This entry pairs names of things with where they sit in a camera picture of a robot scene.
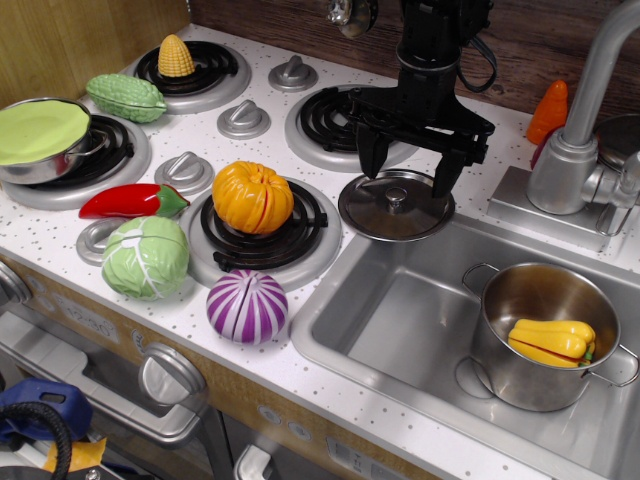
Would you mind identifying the black cable hose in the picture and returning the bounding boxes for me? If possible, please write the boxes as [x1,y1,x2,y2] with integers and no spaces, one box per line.
[0,402,74,476]

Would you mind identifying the orange toy pumpkin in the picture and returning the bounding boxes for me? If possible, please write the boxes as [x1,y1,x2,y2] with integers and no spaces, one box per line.
[212,161,295,235]

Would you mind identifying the silver stove knob front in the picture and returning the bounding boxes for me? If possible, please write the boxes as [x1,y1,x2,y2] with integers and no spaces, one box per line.
[154,151,214,196]

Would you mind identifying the back right burner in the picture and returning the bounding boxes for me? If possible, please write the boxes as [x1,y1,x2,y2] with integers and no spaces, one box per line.
[284,83,421,174]

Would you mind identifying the yellow toy corn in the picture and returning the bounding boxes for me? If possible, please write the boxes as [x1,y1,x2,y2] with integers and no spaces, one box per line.
[158,34,195,78]

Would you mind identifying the silver stove knob middle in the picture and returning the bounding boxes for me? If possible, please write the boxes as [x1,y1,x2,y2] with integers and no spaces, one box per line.
[217,100,271,140]

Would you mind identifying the silver dishwasher handle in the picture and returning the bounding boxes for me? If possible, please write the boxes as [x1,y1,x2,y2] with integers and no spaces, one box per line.
[233,444,274,480]

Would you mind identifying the burner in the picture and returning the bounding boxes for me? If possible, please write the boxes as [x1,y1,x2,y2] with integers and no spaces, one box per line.
[1,114,151,211]
[284,83,421,174]
[124,40,251,115]
[180,179,342,292]

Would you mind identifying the steel pot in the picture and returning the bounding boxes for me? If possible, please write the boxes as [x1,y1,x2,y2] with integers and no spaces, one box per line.
[462,263,639,412]

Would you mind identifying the front right burner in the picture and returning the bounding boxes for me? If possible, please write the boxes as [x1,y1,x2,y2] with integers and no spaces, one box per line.
[180,179,342,292]

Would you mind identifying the front left burner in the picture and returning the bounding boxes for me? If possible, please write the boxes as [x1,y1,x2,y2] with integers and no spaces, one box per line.
[1,114,151,211]

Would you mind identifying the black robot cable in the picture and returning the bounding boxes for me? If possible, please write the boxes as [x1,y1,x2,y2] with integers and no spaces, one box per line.
[455,37,499,94]

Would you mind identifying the yellow tape piece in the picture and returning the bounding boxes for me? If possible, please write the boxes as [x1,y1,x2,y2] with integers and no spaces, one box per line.
[43,438,108,472]

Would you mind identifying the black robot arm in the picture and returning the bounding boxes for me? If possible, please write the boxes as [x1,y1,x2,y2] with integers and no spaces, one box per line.
[348,1,495,198]

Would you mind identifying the green plate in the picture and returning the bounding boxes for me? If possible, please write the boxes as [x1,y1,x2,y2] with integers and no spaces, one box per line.
[1,100,91,165]

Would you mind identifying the silver stove knob back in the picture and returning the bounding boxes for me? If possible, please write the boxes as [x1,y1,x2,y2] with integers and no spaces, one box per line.
[268,55,318,93]

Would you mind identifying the back left burner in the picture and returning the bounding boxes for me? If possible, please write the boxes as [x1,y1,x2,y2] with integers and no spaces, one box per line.
[124,40,251,115]

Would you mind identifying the silver stove knob nearest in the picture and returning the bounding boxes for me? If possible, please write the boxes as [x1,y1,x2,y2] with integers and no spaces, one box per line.
[76,218,126,267]

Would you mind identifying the blue tool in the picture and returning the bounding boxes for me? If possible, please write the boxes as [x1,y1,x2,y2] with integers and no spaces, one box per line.
[1,378,93,442]

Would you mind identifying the green toy bitter gourd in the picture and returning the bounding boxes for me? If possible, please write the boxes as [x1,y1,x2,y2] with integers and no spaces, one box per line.
[86,74,167,123]

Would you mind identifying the silver oven handle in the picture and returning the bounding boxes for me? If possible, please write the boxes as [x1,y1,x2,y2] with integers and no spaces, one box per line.
[1,312,201,448]

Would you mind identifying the silver faucet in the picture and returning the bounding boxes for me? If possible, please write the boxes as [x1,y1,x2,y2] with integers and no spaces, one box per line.
[487,1,639,252]

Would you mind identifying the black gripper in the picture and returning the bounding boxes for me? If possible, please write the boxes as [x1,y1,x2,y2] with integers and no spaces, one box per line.
[348,69,495,198]

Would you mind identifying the silver sink basin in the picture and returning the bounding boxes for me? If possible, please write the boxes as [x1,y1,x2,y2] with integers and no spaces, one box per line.
[292,216,639,479]

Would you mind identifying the steel pot lid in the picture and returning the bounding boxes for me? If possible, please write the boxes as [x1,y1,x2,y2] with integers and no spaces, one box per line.
[338,169,455,242]

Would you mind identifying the green toy cabbage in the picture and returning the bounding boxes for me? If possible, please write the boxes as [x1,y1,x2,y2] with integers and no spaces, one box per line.
[101,216,190,301]

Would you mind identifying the orange toy carrot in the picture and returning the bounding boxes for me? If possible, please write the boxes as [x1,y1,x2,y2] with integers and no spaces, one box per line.
[526,80,569,145]

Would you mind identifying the red toy chili pepper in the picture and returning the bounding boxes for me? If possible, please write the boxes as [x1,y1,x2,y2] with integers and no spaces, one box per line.
[79,183,190,219]

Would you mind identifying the steel pan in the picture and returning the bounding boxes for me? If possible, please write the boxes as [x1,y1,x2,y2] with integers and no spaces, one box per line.
[1,97,97,185]

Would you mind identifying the purple toy onion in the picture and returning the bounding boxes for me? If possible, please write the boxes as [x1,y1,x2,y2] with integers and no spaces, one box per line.
[206,270,289,345]

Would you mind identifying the yellow toy bell pepper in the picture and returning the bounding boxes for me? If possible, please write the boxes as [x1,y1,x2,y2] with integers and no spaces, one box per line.
[508,319,596,368]

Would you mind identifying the silver stove knob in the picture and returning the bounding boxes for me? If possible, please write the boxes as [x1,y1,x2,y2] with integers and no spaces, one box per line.
[268,55,318,93]
[217,100,271,140]
[154,151,214,196]
[76,218,126,267]

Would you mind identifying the silver oven knob left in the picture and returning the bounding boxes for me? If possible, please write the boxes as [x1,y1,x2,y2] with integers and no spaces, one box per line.
[0,262,32,307]

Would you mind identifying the silver hanging utensil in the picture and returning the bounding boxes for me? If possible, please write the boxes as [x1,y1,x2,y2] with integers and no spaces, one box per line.
[327,0,379,39]

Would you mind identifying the steel bowl behind faucet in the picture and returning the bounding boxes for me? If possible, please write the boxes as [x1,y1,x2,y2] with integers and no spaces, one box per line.
[594,114,640,172]

